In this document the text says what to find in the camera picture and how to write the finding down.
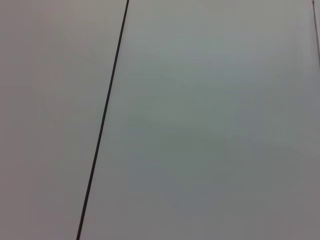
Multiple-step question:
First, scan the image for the thin black cable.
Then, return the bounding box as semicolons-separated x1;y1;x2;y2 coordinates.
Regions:
75;0;131;240

